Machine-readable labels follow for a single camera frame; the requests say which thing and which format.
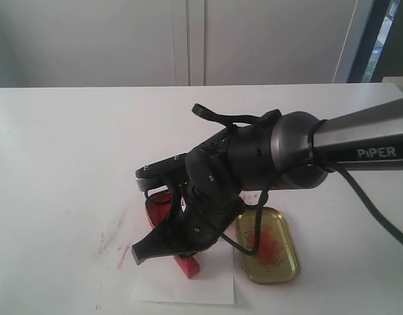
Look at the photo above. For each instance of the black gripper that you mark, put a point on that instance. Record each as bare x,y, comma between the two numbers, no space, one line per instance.
195,224

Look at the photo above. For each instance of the red ink paste tin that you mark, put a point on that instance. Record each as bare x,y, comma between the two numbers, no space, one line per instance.
158,207

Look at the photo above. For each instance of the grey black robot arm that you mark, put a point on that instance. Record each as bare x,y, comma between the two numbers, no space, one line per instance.
270,152

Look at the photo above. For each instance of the gripper-mounted camera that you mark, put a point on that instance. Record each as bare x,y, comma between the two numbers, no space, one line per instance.
170,171

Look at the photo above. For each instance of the white cabinet doors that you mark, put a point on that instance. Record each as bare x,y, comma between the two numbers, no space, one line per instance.
161,43

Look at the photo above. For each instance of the beige box at table edge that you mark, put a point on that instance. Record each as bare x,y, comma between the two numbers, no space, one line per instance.
398,81

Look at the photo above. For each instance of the gold tin lid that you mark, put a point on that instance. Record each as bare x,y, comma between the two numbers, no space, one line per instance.
276,261

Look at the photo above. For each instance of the white paper sheet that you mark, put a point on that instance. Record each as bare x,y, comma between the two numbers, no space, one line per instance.
161,279

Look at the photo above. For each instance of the red stamp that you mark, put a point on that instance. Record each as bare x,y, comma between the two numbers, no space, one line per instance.
188,265

